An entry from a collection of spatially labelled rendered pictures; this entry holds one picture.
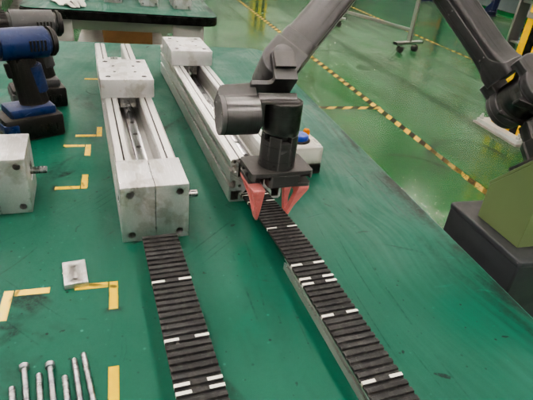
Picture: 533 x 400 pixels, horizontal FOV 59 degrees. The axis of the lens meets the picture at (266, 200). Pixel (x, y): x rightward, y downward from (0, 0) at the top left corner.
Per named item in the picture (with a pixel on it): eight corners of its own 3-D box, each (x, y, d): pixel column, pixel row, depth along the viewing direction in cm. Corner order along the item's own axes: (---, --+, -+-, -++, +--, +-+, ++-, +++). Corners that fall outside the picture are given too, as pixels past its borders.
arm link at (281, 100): (310, 99, 68) (297, 86, 73) (264, 99, 66) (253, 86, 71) (303, 144, 71) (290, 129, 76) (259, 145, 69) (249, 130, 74)
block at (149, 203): (203, 234, 76) (205, 182, 72) (123, 243, 72) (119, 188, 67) (191, 205, 83) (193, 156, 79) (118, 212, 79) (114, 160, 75)
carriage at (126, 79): (154, 109, 105) (154, 79, 102) (101, 110, 102) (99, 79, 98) (145, 86, 118) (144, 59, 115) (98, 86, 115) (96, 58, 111)
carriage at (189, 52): (211, 75, 132) (212, 51, 128) (171, 75, 128) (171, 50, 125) (198, 60, 144) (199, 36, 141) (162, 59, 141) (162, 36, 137)
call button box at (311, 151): (319, 173, 99) (324, 145, 96) (276, 176, 96) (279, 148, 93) (304, 156, 106) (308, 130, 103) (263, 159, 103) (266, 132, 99)
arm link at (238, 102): (293, 43, 70) (276, 75, 78) (216, 40, 66) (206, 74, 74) (307, 117, 67) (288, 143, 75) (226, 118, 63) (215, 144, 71)
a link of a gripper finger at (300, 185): (250, 207, 82) (254, 158, 77) (288, 203, 84) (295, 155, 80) (263, 228, 77) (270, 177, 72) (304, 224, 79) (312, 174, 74)
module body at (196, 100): (279, 197, 89) (285, 155, 85) (228, 201, 86) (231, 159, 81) (192, 72, 153) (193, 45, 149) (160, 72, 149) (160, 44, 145)
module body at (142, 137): (178, 206, 83) (178, 162, 78) (118, 212, 79) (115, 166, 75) (131, 71, 146) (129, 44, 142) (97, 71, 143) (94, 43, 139)
